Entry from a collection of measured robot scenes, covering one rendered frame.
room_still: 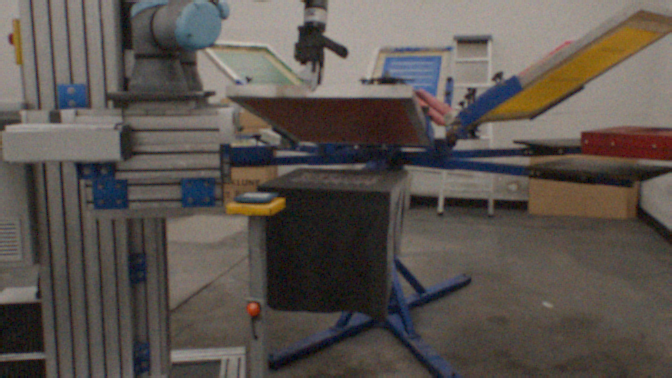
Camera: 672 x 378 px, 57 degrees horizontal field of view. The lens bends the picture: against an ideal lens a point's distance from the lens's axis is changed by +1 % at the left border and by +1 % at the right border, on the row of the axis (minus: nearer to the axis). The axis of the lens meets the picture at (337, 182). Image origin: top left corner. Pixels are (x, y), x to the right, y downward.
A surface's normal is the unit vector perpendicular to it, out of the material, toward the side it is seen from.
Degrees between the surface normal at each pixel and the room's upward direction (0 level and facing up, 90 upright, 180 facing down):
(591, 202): 72
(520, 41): 90
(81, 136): 90
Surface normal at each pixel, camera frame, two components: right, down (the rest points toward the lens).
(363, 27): -0.23, 0.15
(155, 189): 0.12, 0.15
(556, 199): -0.22, -0.11
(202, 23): 0.75, 0.23
